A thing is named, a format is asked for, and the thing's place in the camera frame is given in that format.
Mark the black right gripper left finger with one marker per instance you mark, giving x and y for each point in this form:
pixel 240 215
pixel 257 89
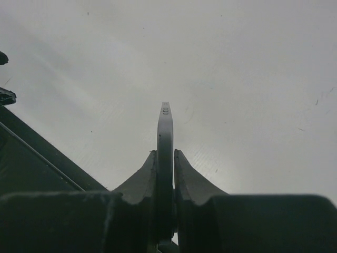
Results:
pixel 122 220

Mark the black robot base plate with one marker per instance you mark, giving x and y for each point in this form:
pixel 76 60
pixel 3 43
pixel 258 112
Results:
pixel 30 163

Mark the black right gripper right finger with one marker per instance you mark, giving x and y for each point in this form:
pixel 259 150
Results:
pixel 211 220

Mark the black phone stand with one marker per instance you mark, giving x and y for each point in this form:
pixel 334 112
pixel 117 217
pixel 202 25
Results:
pixel 164 175

